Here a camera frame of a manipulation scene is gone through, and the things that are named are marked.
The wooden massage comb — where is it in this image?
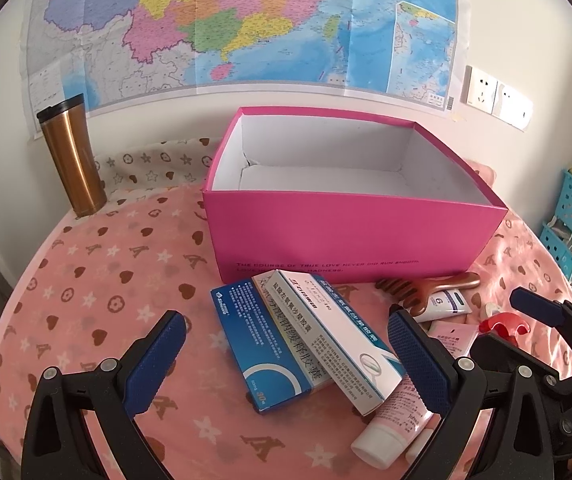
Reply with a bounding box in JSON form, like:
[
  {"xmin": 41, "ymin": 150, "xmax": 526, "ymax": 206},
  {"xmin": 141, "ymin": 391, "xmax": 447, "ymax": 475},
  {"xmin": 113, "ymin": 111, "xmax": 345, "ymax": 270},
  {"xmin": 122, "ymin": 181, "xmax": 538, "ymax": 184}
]
[{"xmin": 376, "ymin": 272, "xmax": 481, "ymax": 318}]

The pink printed blanket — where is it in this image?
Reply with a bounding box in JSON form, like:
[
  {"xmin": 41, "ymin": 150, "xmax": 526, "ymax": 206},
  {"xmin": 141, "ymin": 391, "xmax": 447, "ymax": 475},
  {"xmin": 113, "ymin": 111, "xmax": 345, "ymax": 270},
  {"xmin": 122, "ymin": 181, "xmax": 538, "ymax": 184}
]
[{"xmin": 0, "ymin": 157, "xmax": 572, "ymax": 480}]

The colourful wall map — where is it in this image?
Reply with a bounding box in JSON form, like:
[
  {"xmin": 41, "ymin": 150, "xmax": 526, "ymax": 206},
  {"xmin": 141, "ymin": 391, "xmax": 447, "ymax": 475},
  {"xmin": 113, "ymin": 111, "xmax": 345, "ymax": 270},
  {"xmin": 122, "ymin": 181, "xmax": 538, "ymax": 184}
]
[{"xmin": 18, "ymin": 0, "xmax": 459, "ymax": 111}]

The white and yellow medicine box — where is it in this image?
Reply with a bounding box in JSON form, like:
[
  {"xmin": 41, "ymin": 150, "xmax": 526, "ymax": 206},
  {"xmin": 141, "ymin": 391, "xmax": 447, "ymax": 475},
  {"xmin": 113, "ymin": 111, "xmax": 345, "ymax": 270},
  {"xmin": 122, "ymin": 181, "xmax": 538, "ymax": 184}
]
[{"xmin": 251, "ymin": 274, "xmax": 337, "ymax": 391}]

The white cream tube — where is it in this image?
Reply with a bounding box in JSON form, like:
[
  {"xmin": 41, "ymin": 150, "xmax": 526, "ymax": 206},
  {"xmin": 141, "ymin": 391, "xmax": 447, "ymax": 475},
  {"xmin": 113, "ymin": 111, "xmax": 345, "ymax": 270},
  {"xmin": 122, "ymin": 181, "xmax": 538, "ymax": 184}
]
[{"xmin": 411, "ymin": 290, "xmax": 471, "ymax": 323}]

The white and blue medicine box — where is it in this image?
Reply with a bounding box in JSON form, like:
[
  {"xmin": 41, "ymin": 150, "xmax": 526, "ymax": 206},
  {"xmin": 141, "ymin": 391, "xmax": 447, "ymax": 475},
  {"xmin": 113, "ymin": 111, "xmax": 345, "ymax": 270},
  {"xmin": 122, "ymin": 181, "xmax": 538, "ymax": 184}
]
[{"xmin": 271, "ymin": 270, "xmax": 407, "ymax": 417}]

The red spray trigger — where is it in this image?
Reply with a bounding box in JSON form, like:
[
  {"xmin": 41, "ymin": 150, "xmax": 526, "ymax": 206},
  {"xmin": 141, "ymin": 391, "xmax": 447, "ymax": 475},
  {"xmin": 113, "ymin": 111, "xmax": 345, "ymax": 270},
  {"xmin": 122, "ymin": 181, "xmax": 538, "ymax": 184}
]
[{"xmin": 478, "ymin": 311, "xmax": 531, "ymax": 339}]

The cream star print cloth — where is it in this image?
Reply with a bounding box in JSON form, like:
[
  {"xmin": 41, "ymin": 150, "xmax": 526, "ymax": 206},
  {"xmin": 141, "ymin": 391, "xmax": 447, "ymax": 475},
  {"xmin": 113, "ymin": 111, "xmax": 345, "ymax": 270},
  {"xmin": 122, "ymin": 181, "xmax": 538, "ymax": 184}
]
[{"xmin": 91, "ymin": 137, "xmax": 217, "ymax": 191}]

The pink cardboard box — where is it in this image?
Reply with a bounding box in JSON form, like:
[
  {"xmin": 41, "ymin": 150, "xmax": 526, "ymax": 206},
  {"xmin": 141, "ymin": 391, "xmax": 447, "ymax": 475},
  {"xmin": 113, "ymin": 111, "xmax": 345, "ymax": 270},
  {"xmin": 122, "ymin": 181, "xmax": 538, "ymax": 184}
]
[{"xmin": 202, "ymin": 106, "xmax": 509, "ymax": 285}]

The peach cream tube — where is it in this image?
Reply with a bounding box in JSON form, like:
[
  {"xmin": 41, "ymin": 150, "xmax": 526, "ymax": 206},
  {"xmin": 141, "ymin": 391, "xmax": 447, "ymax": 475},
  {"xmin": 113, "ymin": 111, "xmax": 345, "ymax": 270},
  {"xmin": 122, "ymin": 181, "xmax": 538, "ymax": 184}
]
[{"xmin": 428, "ymin": 322, "xmax": 479, "ymax": 356}]

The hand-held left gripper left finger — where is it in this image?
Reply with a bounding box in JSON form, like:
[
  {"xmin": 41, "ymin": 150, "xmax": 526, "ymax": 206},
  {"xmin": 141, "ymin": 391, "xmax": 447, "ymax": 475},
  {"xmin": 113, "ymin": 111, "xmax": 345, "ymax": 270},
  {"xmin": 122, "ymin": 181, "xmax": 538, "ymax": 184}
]
[{"xmin": 20, "ymin": 310, "xmax": 187, "ymax": 480}]

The pink tube with white cap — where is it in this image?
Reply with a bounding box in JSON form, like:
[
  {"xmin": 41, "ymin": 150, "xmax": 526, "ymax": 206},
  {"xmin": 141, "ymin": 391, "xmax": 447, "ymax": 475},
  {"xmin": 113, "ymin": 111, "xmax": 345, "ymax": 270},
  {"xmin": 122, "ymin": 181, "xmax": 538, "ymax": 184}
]
[{"xmin": 351, "ymin": 375, "xmax": 434, "ymax": 471}]

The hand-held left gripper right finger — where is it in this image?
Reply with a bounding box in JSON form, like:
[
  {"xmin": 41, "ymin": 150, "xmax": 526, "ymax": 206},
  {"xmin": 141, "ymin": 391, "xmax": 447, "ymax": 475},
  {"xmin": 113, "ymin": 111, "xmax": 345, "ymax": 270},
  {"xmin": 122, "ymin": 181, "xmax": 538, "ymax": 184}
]
[{"xmin": 387, "ymin": 308, "xmax": 560, "ymax": 480}]

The copper travel tumbler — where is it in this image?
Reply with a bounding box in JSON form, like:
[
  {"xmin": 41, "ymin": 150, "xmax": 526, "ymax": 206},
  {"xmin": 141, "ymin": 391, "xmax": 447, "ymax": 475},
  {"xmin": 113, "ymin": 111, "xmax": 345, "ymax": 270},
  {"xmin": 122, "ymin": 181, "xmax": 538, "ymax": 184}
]
[{"xmin": 36, "ymin": 94, "xmax": 108, "ymax": 218}]

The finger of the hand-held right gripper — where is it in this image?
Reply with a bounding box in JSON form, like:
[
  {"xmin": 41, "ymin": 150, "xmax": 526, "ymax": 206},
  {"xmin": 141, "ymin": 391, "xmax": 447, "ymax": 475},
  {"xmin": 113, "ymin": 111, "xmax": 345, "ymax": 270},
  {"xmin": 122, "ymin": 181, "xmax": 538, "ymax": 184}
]
[
  {"xmin": 472, "ymin": 335, "xmax": 565, "ymax": 385},
  {"xmin": 510, "ymin": 286, "xmax": 572, "ymax": 377}
]

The white wall socket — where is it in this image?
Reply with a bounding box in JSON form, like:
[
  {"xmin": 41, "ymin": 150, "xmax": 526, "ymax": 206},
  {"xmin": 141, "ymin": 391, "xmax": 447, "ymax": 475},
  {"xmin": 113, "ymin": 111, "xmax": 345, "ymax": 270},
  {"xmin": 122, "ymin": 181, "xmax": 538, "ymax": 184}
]
[
  {"xmin": 463, "ymin": 65, "xmax": 501, "ymax": 111},
  {"xmin": 492, "ymin": 80, "xmax": 535, "ymax": 131}
]

